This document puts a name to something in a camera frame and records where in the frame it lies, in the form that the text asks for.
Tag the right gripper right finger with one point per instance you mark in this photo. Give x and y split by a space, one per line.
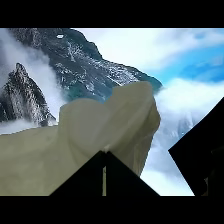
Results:
126 181

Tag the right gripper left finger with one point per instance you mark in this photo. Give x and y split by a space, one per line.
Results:
87 180

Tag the cream white garment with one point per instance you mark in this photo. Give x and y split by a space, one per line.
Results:
100 133

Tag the black garment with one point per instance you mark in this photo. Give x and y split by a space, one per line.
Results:
203 150

